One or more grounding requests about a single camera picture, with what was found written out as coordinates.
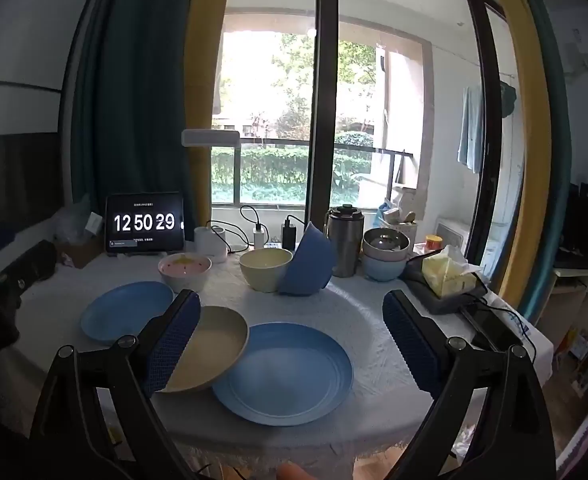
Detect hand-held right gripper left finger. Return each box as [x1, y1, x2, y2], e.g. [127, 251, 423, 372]
[28, 289, 202, 480]

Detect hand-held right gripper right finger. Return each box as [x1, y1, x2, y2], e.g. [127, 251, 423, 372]
[383, 289, 557, 480]

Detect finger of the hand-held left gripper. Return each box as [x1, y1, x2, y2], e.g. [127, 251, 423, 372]
[0, 240, 58, 292]

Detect beige plate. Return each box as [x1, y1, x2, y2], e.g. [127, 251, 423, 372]
[161, 306, 251, 394]

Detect light blue plate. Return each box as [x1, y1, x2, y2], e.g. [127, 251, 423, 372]
[80, 281, 175, 345]

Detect pink strawberry bowl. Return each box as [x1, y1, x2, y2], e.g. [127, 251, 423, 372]
[157, 253, 213, 293]

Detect dark blue bowl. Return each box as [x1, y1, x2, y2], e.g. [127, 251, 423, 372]
[278, 221, 338, 296]

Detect grey pouch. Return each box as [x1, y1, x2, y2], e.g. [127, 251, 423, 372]
[405, 255, 489, 315]

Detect cardboard box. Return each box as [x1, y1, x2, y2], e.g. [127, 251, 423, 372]
[56, 235, 105, 269]

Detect clear plastic bag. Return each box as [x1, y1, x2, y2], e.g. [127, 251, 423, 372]
[54, 204, 95, 243]

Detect white tablecloth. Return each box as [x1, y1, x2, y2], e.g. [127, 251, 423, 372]
[0, 239, 554, 480]

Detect yellow tissue pack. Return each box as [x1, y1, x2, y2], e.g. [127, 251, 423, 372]
[421, 245, 482, 300]

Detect light blue bowl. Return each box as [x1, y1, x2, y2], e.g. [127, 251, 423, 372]
[362, 255, 409, 282]

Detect black phone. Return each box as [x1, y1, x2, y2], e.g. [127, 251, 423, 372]
[461, 305, 524, 352]

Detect pale yellow bowl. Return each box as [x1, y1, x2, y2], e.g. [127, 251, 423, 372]
[239, 248, 293, 293]

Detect steel tumbler with black lid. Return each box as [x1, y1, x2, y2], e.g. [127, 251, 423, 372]
[327, 204, 365, 278]

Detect white appliance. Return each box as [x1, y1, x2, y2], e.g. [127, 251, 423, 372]
[436, 216, 470, 252]

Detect large blue plate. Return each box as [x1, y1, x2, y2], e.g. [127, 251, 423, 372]
[212, 322, 355, 427]

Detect tablet showing clock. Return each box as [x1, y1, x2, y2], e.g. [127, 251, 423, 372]
[105, 191, 185, 253]

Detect white basket with packets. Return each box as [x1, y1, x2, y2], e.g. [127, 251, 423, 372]
[373, 199, 418, 234]

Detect white desk lamp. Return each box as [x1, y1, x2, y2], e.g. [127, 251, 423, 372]
[181, 129, 241, 263]

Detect hanging light blue towel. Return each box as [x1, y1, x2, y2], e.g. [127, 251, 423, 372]
[457, 85, 485, 174]

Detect black balcony railing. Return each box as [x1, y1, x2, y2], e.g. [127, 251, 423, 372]
[211, 136, 415, 207]

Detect yellow curtain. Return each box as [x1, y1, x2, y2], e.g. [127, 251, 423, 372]
[184, 0, 235, 241]
[481, 0, 554, 311]

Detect black charger cable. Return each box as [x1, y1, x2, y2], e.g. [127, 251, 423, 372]
[208, 204, 263, 254]

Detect black sliding door frame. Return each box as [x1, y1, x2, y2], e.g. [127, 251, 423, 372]
[194, 0, 505, 281]

